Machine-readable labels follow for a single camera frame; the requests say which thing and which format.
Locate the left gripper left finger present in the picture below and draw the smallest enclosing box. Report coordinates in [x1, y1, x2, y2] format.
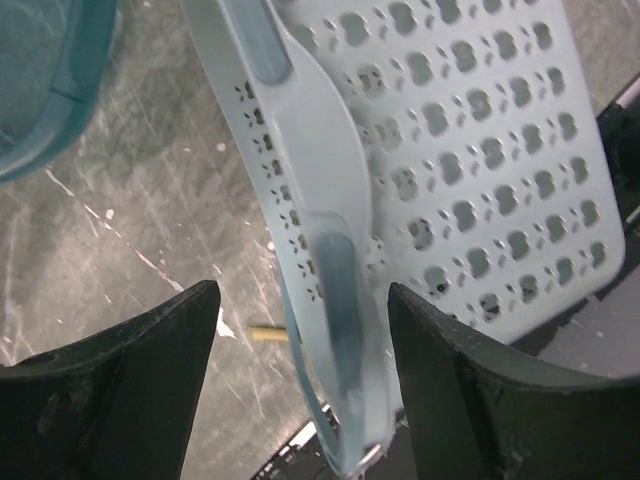
[1, 280, 221, 479]

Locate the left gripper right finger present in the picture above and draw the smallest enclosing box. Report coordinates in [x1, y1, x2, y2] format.
[387, 283, 639, 479]

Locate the light blue perforated basket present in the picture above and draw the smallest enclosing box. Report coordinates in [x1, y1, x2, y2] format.
[183, 1, 625, 478]

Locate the small wooden stick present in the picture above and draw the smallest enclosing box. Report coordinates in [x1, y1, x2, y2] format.
[249, 326, 289, 342]

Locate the teal transparent plastic tub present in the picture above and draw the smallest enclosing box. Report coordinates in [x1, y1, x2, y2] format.
[1, 1, 118, 182]

